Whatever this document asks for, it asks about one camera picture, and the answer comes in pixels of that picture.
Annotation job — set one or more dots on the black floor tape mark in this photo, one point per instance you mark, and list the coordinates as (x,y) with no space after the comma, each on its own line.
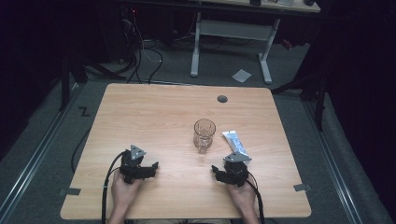
(84,111)

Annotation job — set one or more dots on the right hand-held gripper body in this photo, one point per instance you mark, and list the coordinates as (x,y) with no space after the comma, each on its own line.
(238,171)

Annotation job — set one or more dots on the metal floor rail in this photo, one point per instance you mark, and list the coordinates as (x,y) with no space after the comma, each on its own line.
(31,161)
(334,168)

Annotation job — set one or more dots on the clear glass mug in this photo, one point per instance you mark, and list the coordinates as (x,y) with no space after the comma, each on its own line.
(204,135)

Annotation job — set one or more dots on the person's left hand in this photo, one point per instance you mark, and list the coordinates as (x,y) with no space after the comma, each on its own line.
(123,194)

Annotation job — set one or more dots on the white desk frame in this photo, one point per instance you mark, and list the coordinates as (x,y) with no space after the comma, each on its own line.
(233,29)

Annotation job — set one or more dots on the small red object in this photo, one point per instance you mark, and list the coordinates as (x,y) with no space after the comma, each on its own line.
(287,44)

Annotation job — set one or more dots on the grey paper sheet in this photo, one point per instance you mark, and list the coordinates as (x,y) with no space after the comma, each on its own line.
(241,76)

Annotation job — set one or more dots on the person's right hand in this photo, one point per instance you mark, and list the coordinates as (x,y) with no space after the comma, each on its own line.
(243,197)

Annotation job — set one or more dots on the grey tape piece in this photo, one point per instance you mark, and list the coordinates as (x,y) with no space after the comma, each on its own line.
(302,187)
(71,191)

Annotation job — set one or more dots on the dark equipment with red light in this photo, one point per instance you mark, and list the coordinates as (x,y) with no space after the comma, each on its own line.
(130,28)

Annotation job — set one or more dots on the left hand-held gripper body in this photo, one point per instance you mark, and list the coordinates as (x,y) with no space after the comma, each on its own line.
(130,168)

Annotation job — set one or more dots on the white toothpaste tube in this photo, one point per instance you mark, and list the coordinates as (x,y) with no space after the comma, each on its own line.
(234,141)

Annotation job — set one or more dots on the grey round table grommet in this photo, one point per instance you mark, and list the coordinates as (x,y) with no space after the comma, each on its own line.
(222,99)

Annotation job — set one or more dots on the black metal stand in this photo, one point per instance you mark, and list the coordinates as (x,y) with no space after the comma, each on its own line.
(64,84)
(320,102)

